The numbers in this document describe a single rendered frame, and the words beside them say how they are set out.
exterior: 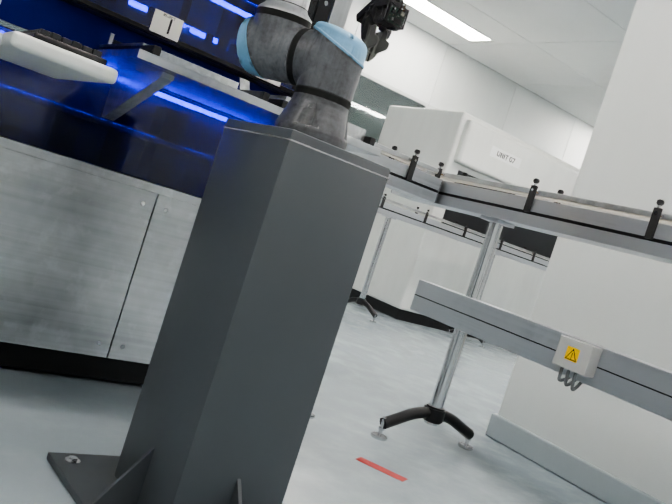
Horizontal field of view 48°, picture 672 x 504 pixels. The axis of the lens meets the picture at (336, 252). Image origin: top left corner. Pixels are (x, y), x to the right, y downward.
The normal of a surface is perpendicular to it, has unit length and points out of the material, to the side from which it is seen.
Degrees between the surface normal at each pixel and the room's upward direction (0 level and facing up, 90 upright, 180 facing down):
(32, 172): 90
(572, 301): 90
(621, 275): 90
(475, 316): 90
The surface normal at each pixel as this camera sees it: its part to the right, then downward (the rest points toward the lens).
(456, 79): 0.55, 0.21
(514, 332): -0.78, -0.23
